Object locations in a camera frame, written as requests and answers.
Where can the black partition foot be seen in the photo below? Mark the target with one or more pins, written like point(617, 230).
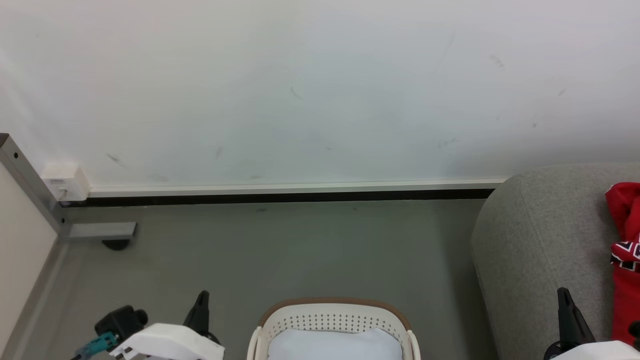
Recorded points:
point(116, 245)

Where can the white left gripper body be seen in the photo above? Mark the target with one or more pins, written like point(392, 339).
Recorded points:
point(167, 342)

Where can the white perforated laundry basket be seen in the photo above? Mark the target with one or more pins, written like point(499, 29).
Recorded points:
point(330, 315)

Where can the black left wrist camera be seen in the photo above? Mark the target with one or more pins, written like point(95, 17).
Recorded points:
point(120, 320)

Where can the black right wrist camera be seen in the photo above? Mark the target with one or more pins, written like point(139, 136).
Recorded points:
point(635, 335)

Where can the grey partition frame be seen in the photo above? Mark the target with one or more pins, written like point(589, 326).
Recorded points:
point(100, 231)

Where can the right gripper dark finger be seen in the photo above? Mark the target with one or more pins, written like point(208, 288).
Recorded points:
point(570, 320)

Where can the white black baseboard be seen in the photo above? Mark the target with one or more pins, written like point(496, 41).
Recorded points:
point(300, 192)

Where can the pale white garment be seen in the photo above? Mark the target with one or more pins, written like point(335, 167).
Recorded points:
point(335, 345)

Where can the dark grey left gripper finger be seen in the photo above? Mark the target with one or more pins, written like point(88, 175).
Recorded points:
point(199, 315)

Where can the white wall socket box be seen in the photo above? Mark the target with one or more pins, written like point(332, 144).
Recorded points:
point(67, 182)

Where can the grey fabric sofa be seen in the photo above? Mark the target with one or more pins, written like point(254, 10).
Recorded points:
point(540, 250)

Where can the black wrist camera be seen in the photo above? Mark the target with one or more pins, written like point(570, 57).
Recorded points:
point(635, 335)
point(120, 320)

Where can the red white-striped garment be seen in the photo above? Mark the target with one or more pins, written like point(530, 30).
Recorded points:
point(627, 300)

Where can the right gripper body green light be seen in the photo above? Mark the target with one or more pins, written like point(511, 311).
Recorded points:
point(600, 351)

